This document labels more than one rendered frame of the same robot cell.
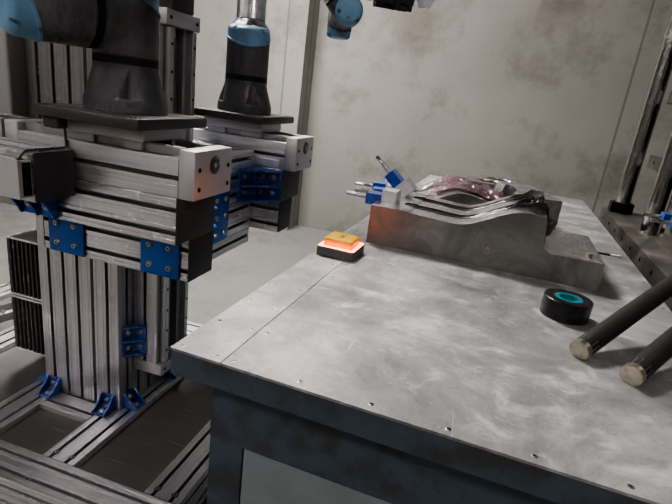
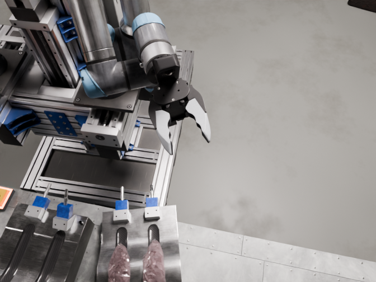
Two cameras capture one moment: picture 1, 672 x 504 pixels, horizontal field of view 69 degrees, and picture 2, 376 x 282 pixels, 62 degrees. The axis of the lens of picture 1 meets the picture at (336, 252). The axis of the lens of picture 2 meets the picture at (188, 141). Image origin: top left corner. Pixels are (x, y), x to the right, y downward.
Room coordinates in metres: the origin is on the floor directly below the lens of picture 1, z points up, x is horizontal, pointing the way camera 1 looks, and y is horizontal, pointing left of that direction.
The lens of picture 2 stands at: (1.66, -0.50, 1.94)
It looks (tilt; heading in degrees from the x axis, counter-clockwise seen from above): 59 degrees down; 84
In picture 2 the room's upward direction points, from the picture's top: straight up
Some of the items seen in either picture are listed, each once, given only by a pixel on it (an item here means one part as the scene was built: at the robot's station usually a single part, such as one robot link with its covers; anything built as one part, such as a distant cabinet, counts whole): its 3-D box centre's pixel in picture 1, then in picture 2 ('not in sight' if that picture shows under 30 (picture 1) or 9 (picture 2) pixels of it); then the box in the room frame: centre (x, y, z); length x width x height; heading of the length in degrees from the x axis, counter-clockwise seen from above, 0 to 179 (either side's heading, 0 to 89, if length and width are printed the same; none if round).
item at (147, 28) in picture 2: not in sight; (151, 40); (1.64, 0.08, 1.43); 0.11 x 0.08 x 0.09; 101
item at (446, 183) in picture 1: (464, 186); (136, 282); (1.52, -0.37, 0.90); 0.26 x 0.18 x 0.08; 90
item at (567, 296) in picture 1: (566, 306); not in sight; (0.80, -0.41, 0.82); 0.08 x 0.08 x 0.04
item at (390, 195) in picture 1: (371, 197); (42, 200); (1.19, -0.07, 0.89); 0.13 x 0.05 x 0.05; 73
